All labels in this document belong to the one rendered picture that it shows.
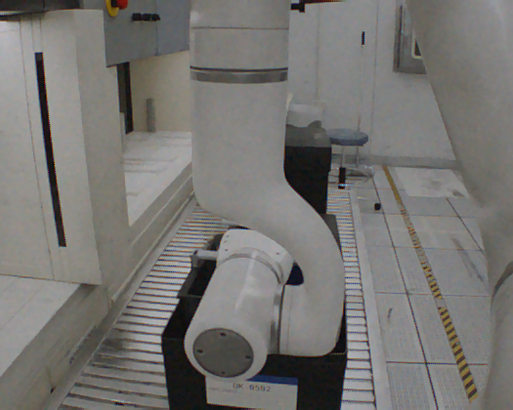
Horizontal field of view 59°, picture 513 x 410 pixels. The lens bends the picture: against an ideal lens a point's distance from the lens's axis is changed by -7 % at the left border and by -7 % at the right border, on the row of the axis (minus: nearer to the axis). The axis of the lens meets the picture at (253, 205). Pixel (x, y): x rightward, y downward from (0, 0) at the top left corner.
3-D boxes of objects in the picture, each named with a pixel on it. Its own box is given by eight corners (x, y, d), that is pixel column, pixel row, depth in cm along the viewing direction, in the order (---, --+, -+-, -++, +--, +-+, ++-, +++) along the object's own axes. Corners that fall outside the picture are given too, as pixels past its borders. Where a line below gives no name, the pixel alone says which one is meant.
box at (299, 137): (327, 225, 153) (332, 146, 144) (237, 222, 155) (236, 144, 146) (322, 194, 180) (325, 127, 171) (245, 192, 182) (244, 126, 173)
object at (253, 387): (167, 422, 76) (156, 338, 69) (205, 327, 101) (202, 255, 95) (338, 440, 72) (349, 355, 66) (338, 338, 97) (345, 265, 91)
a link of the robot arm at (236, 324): (288, 261, 57) (210, 254, 58) (277, 324, 44) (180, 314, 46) (284, 320, 60) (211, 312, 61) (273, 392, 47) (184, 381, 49)
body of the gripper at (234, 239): (209, 301, 63) (226, 262, 73) (287, 307, 61) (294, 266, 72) (206, 249, 60) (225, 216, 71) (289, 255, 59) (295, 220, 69)
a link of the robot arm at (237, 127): (363, 68, 46) (337, 328, 57) (203, 61, 48) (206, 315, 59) (369, 78, 38) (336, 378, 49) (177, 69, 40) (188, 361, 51)
